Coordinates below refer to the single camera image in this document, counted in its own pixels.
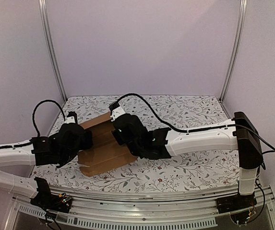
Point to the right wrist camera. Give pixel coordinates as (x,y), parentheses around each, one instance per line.
(115,111)

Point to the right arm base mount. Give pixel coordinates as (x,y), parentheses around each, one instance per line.
(235,202)

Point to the front aluminium rail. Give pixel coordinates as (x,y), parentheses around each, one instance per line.
(190,210)

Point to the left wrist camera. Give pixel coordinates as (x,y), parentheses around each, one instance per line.
(71,118)

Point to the left aluminium frame post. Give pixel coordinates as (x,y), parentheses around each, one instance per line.
(51,51)

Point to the right aluminium frame post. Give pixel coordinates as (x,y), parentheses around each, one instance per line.
(235,49)

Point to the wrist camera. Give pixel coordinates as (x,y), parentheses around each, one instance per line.
(71,118)
(115,111)

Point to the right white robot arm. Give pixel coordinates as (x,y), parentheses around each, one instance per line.
(237,134)

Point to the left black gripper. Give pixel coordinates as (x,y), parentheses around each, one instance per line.
(88,142)

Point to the aluminium frame post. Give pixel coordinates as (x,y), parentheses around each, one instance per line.
(235,49)
(51,51)

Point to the brown cardboard box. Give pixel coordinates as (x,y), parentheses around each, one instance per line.
(106,154)

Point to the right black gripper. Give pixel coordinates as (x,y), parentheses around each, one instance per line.
(118,132)

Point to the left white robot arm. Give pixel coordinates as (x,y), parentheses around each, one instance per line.
(58,149)

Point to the floral patterned table mat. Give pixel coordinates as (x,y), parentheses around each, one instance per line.
(191,171)

